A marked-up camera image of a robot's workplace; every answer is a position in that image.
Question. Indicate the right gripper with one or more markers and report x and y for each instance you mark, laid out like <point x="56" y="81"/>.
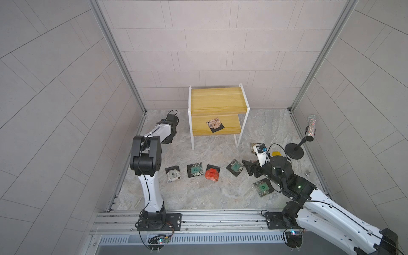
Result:
<point x="251" y="166"/>

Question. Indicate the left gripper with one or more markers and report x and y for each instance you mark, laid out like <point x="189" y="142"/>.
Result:
<point x="169" y="141"/>

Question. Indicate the green label tea bag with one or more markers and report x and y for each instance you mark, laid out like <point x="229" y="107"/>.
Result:
<point x="235" y="167"/>

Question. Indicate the dark green tea bag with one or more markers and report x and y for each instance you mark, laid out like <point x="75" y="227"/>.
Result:
<point x="264" y="187"/>

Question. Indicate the yellow label tea bag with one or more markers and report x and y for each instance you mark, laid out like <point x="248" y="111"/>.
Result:
<point x="254" y="147"/>

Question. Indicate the red tea bag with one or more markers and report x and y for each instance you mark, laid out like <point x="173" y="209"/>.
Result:
<point x="212" y="172"/>

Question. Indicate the floral tea bag shelf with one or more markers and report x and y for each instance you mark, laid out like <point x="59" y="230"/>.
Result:
<point x="215" y="125"/>

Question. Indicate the white label tea bag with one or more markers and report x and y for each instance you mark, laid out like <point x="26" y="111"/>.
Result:
<point x="173" y="174"/>

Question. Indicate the black green tea bag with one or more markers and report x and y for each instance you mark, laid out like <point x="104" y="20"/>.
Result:
<point x="195" y="169"/>

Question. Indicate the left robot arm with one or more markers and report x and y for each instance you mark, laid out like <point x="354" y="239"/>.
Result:
<point x="146" y="154"/>

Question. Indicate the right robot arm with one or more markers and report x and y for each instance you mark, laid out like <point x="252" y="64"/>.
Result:
<point x="310" y="209"/>

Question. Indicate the wooden two-tier shelf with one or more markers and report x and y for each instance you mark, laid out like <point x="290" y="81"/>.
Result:
<point x="229" y="104"/>

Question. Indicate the right circuit board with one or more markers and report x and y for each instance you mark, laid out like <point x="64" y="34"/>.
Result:
<point x="293" y="239"/>

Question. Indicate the circuit board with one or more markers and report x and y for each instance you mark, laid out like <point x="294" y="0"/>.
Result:
<point x="157" y="242"/>
<point x="293" y="239"/>

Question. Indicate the left circuit board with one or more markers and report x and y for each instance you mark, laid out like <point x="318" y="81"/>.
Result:
<point x="157" y="242"/>

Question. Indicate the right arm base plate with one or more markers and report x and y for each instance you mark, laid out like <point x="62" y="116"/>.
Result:
<point x="279" y="220"/>

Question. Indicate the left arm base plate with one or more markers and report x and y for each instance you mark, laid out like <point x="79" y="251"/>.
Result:
<point x="159" y="222"/>

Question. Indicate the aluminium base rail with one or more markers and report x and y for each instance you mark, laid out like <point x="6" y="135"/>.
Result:
<point x="197" y="227"/>

